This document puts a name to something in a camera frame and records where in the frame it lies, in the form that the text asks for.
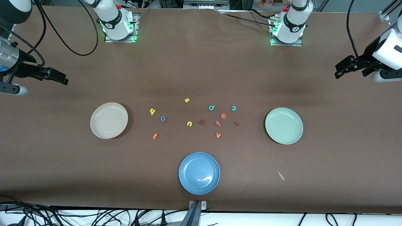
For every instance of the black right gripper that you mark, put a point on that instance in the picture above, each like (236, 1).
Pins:
(22, 67)

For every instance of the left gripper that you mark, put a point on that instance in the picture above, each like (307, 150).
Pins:
(368, 57)

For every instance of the yellow foam letter h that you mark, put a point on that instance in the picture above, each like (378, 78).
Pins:
(152, 111)

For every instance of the aluminium corner profile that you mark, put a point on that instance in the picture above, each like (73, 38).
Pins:
(383, 15)

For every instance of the beige brown plate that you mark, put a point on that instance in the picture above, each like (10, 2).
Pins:
(109, 121)

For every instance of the light green plate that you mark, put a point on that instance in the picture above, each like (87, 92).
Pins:
(284, 126)

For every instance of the orange flower decoration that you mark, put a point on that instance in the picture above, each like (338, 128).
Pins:
(273, 2)

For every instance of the white paper scrap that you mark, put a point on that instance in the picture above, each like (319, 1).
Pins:
(280, 175)

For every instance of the dark red foam letter k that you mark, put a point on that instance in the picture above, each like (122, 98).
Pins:
(202, 122)

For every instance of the grey metal equipment box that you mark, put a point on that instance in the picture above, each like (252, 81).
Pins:
(205, 3)

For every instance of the black power plug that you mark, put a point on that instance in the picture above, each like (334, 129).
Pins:
(137, 220)
(163, 219)

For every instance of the blue plate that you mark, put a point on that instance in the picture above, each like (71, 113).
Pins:
(199, 173)

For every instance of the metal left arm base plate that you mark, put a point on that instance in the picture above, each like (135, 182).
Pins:
(287, 44)

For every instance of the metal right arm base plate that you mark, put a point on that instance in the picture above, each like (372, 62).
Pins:
(137, 18)

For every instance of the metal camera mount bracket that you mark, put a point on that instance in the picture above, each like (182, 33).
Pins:
(203, 205)

